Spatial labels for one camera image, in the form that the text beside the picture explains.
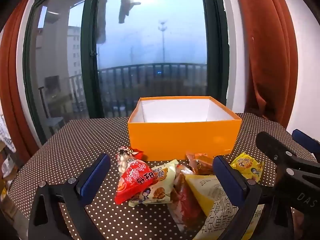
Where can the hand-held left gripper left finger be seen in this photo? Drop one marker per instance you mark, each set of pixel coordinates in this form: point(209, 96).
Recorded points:
point(93, 177)

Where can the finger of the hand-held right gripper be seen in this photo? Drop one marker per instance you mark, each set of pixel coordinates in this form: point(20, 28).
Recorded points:
point(275, 152)
point(303, 138)

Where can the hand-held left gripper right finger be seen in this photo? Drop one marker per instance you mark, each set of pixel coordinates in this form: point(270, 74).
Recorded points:
point(230, 180)

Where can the yellow cartoon snack packet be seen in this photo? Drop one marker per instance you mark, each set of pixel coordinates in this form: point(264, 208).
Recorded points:
point(246, 166)

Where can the large yellow white snack packet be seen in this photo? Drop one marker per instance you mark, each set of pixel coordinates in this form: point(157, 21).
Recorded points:
point(207, 192)

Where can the orange translucent snack packet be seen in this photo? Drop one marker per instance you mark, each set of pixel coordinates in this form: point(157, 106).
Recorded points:
point(200, 165)

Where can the red peanut snack packet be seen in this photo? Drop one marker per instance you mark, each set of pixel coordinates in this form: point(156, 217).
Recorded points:
point(132, 177)

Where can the long red white snack packet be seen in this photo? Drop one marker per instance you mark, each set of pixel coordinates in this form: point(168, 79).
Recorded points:
point(185, 202)

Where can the orange cardboard box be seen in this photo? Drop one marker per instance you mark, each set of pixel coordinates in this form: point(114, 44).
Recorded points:
point(185, 140)

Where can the cream cartoon snack packet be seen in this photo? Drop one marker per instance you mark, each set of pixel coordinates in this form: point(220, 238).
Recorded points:
point(160, 190)

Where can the brown polka dot tablecloth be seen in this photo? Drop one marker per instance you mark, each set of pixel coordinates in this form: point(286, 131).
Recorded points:
point(75, 142)

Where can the grey balcony chair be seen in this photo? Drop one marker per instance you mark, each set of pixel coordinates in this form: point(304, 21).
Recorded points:
point(53, 122)

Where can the rust orange curtain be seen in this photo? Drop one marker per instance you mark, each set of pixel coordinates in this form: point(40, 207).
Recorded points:
point(10, 80)
point(270, 55)

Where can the white blue patterned cloth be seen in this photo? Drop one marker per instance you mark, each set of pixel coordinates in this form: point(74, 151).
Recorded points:
point(6, 135)

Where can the dark balcony railing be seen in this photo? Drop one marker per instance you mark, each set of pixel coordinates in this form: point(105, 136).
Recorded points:
point(140, 67)

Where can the pale apartment building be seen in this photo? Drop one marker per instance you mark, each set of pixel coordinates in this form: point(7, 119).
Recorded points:
point(73, 50)

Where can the tall light pole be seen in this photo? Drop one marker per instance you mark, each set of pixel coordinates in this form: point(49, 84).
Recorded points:
point(163, 45)

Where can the hanging grey garment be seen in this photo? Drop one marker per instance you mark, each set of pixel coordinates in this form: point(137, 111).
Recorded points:
point(123, 10)

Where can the dark green window frame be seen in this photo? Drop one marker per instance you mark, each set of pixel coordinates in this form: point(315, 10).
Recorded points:
point(88, 67)

